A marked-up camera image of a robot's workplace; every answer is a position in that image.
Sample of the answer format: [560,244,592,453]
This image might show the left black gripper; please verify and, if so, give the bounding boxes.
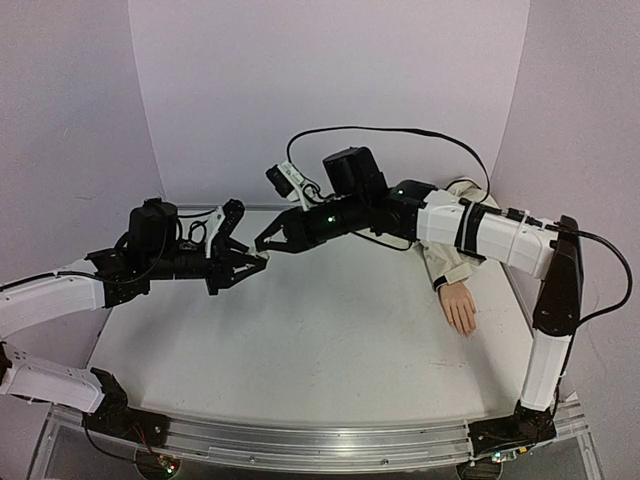
[146,239,265,296]

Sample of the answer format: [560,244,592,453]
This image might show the white nail polish bottle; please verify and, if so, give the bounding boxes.
[248,247,270,261]

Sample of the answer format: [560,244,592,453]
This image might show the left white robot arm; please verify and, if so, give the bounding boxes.
[1,198,268,437]

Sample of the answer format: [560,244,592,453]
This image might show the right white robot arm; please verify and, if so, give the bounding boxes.
[255,147,584,412]

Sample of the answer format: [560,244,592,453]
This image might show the beige jacket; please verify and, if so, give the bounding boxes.
[359,177,501,294]

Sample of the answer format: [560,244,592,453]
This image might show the mannequin hand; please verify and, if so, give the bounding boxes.
[438,282,477,337]

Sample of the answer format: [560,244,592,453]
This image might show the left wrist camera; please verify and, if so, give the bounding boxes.
[204,199,245,259]

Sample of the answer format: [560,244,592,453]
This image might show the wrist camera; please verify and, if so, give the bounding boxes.
[204,199,245,259]
[265,161,322,211]

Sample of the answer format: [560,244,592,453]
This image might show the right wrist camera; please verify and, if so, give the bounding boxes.
[265,161,322,211]

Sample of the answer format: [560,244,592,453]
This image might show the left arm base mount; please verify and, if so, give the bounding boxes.
[83,367,170,447]

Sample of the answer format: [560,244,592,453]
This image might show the aluminium front rail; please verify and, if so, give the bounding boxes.
[28,401,602,479]

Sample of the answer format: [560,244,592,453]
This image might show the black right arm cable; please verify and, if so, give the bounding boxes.
[286,127,630,326]

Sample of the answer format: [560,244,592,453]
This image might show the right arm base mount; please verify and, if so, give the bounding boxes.
[468,383,560,460]

